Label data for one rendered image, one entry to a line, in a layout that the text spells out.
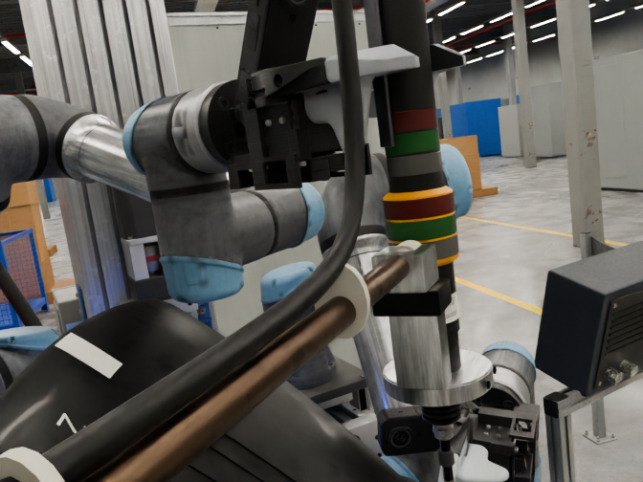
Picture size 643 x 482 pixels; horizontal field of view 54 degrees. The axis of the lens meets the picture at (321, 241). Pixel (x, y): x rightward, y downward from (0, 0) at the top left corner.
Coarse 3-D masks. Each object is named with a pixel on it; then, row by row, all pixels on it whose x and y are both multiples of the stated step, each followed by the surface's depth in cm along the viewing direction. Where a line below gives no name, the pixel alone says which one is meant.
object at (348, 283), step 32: (352, 32) 29; (352, 64) 29; (352, 96) 29; (352, 128) 29; (352, 160) 29; (352, 192) 29; (352, 224) 28; (320, 288) 24; (352, 288) 27; (256, 320) 21; (288, 320) 22; (224, 352) 19; (256, 352) 20; (160, 384) 16; (192, 384) 17; (128, 416) 15; (160, 416) 16; (64, 448) 13; (96, 448) 14; (0, 480) 12; (32, 480) 12; (64, 480) 13
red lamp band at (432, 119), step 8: (400, 112) 37; (408, 112) 37; (416, 112) 37; (424, 112) 37; (432, 112) 37; (392, 120) 37; (400, 120) 37; (408, 120) 37; (416, 120) 37; (424, 120) 37; (432, 120) 37; (400, 128) 37; (408, 128) 37; (416, 128) 37; (424, 128) 37
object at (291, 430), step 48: (96, 336) 34; (144, 336) 37; (192, 336) 40; (48, 384) 29; (96, 384) 31; (144, 384) 33; (288, 384) 40; (0, 432) 26; (48, 432) 27; (240, 432) 33; (288, 432) 36; (336, 432) 38; (192, 480) 30; (240, 480) 31; (288, 480) 33; (336, 480) 35; (384, 480) 37
